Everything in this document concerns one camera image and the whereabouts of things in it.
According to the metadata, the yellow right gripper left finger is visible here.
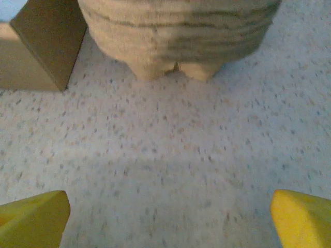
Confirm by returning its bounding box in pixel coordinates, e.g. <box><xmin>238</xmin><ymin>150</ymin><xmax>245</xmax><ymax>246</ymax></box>
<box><xmin>0</xmin><ymin>190</ymin><xmax>71</xmax><ymax>248</ymax></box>

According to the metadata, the brown cardboard napkin box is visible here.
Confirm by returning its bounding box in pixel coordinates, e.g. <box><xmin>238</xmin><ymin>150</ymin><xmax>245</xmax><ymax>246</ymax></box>
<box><xmin>0</xmin><ymin>0</ymin><xmax>88</xmax><ymax>92</ymax></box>

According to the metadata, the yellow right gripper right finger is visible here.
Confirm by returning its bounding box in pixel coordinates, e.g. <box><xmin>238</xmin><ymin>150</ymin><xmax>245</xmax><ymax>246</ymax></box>
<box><xmin>270</xmin><ymin>189</ymin><xmax>331</xmax><ymax>248</ymax></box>

